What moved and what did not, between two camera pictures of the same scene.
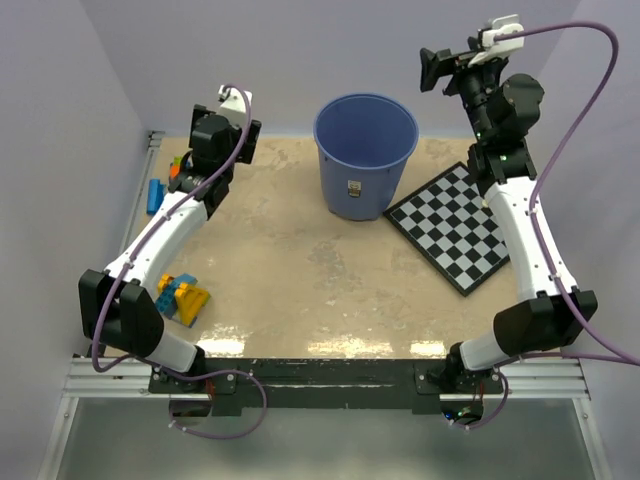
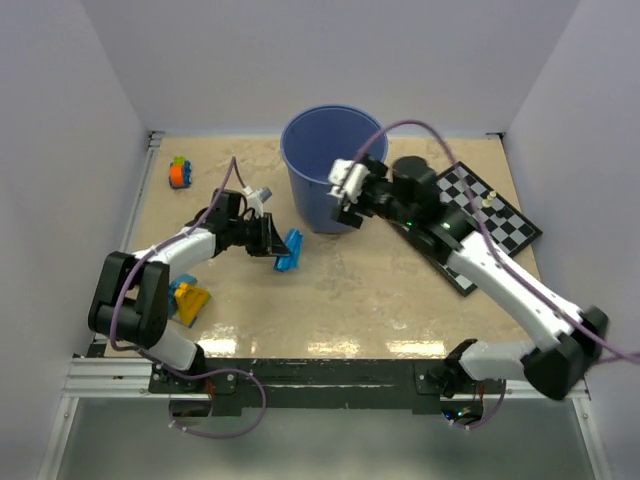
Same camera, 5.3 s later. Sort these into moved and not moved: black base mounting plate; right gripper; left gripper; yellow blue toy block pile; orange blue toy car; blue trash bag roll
Moved: blue trash bag roll; left gripper; right gripper
Not moved: yellow blue toy block pile; black base mounting plate; orange blue toy car
